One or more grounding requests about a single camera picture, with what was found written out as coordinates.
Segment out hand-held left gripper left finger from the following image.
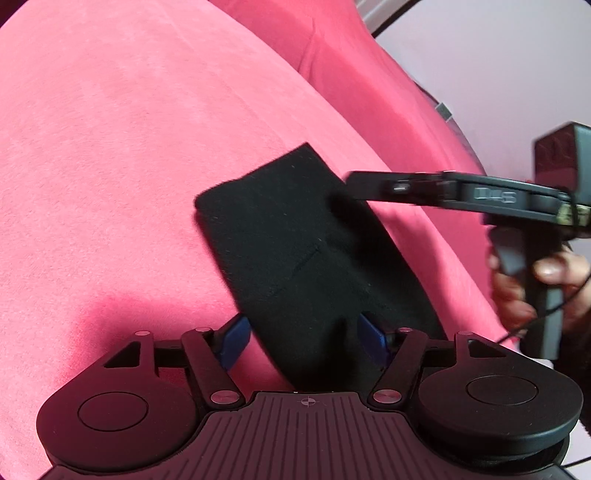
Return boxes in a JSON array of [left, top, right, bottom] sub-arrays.
[[104, 314, 252, 409]]

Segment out person's right hand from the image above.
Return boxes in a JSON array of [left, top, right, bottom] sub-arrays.
[[492, 251, 591, 335]]

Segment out pink blanket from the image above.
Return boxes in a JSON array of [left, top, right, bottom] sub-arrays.
[[0, 0, 509, 462]]

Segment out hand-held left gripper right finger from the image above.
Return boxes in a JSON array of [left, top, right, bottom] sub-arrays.
[[355, 311, 506, 411]]

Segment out person's right forearm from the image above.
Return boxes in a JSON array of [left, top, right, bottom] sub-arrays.
[[556, 314, 591, 437]]

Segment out pink bed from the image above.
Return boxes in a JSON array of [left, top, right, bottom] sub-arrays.
[[210, 0, 488, 185]]

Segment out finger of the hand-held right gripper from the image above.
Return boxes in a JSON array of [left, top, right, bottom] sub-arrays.
[[345, 171, 463, 209]]

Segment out black pants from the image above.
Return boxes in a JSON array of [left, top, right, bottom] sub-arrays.
[[194, 142, 448, 394]]

